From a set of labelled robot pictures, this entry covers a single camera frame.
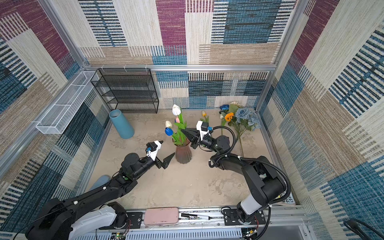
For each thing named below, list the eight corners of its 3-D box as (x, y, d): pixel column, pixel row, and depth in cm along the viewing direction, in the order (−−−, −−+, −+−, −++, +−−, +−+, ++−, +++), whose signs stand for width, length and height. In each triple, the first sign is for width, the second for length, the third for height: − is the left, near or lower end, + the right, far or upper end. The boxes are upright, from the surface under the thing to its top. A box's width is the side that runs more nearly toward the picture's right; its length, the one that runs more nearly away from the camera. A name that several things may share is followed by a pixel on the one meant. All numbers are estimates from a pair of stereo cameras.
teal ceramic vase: (120, 139, 106) (106, 119, 89) (124, 130, 111) (111, 109, 95) (132, 139, 106) (120, 119, 89) (134, 130, 111) (124, 109, 95)
